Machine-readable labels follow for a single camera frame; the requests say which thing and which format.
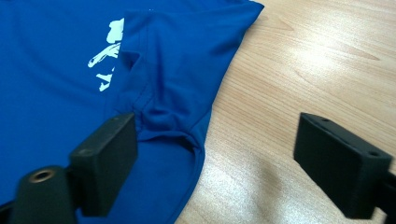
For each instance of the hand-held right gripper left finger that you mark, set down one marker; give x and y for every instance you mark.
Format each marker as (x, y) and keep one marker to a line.
(106, 161)

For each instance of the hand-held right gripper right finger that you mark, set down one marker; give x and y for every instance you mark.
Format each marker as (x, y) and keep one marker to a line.
(336, 168)

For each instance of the blue t-shirt with white print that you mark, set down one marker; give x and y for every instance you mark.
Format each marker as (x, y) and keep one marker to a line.
(62, 109)

